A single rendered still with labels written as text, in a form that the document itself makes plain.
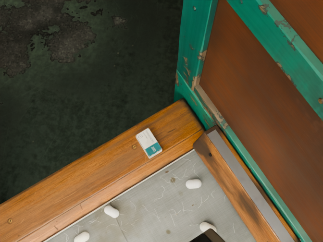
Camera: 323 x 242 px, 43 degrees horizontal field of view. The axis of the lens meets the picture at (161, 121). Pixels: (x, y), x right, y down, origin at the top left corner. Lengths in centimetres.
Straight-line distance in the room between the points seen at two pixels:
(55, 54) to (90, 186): 111
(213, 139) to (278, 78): 31
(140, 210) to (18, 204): 27
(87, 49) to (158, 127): 104
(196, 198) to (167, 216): 8
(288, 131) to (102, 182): 46
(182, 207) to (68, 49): 119
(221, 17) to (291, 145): 23
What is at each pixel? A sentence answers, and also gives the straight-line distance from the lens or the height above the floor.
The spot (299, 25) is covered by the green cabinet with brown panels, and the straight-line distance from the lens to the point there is 50.
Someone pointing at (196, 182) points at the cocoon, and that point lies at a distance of 94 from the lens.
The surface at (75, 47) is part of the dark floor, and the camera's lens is 196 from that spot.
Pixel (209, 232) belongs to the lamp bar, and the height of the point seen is 106.
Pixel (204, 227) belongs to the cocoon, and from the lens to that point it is 93.
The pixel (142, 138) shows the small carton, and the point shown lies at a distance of 93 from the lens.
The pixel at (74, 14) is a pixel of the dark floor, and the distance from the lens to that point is 205.
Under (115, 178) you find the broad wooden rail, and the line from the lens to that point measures 94.
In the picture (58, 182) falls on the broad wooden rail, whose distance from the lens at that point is 96.
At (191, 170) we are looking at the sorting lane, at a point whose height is 74.
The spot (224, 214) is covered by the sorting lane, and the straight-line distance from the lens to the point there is 96.
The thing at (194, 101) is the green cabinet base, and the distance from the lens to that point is 93.
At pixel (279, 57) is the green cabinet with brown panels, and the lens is 53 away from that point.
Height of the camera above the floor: 168
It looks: 71 degrees down
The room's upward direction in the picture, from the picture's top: 1 degrees clockwise
